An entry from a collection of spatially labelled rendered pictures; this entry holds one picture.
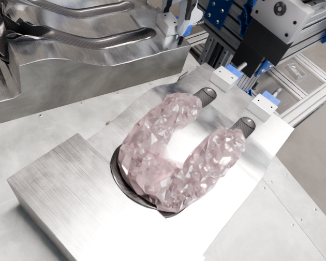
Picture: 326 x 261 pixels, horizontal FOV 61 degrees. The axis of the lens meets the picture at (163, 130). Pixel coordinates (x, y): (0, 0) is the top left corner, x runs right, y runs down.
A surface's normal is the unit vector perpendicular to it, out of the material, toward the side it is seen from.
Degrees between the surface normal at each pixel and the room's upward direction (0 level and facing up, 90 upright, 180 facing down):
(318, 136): 0
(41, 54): 2
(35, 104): 90
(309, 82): 0
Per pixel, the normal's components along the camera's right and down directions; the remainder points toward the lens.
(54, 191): 0.22, -0.56
